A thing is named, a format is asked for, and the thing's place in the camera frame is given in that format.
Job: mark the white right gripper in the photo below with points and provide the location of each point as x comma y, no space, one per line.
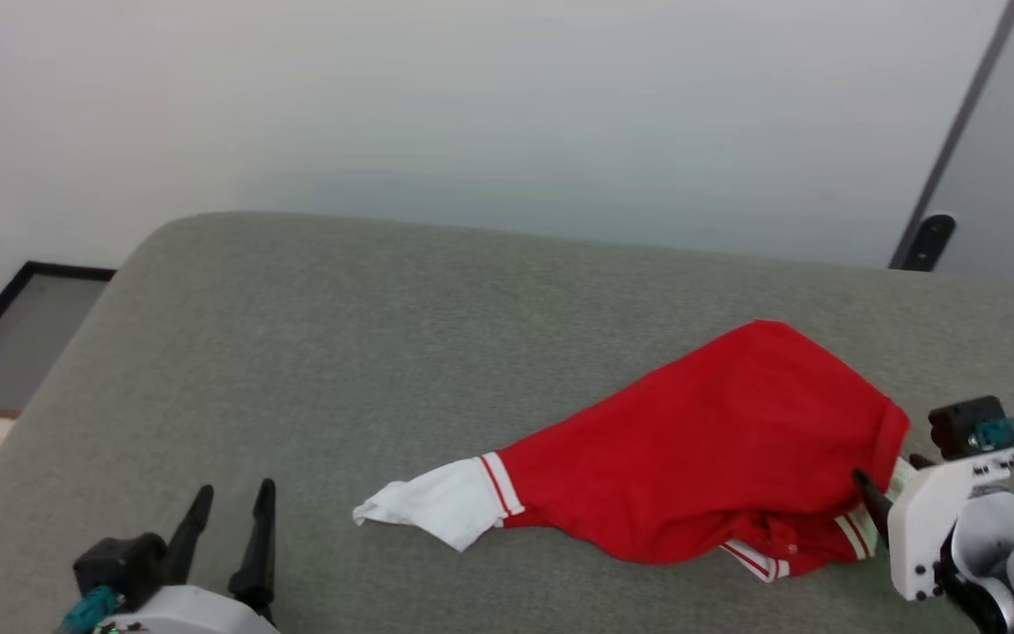
921,528

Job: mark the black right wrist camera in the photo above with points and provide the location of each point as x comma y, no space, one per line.
965,424

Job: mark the black baseboard strip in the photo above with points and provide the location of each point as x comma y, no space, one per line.
67,269

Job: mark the red and white basketball jersey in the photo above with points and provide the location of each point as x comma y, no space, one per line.
718,440

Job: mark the grey metal pole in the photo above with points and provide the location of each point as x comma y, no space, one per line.
956,132

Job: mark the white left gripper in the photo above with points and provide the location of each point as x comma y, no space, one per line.
199,616

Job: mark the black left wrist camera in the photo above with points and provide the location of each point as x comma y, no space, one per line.
115,563

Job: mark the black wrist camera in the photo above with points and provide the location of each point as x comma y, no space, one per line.
965,424
115,563

